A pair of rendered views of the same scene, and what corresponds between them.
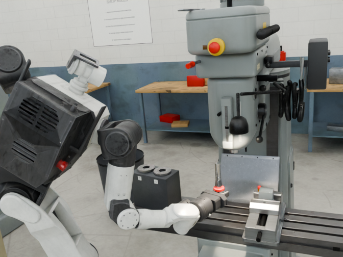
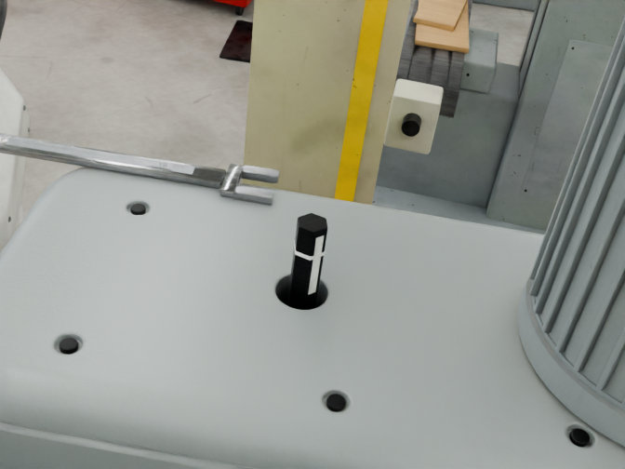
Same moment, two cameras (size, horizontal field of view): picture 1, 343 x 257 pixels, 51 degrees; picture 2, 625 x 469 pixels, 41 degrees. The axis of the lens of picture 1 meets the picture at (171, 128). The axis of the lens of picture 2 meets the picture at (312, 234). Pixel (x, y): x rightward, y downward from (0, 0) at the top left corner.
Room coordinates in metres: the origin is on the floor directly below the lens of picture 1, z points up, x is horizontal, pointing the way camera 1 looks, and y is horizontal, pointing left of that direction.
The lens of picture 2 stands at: (1.35, -0.68, 2.28)
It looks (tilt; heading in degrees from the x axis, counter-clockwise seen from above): 39 degrees down; 70
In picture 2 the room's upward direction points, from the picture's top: 8 degrees clockwise
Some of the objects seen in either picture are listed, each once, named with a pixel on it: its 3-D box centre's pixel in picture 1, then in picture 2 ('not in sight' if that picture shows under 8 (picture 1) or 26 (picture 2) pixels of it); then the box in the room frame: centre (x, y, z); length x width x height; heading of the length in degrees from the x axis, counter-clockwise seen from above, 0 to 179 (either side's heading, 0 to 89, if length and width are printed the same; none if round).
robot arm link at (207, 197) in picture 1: (206, 204); not in sight; (1.32, -0.12, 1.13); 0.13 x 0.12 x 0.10; 48
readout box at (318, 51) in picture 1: (318, 62); not in sight; (1.64, -0.70, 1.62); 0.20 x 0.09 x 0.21; 157
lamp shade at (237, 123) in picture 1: (238, 124); not in sight; (1.30, -0.26, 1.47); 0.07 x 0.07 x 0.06
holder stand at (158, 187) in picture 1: (155, 186); not in sight; (1.66, 0.10, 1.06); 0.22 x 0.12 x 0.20; 55
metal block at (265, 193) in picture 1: (266, 196); not in sight; (1.44, -0.40, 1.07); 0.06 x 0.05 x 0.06; 67
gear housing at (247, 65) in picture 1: (234, 59); not in sight; (1.53, -0.29, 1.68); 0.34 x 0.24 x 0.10; 157
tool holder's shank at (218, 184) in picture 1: (218, 175); not in sight; (1.39, -0.18, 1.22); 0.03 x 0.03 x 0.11
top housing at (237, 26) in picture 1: (231, 28); (311, 371); (1.51, -0.28, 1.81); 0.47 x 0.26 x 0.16; 157
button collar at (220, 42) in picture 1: (216, 47); not in sight; (1.28, -0.18, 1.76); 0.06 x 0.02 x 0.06; 67
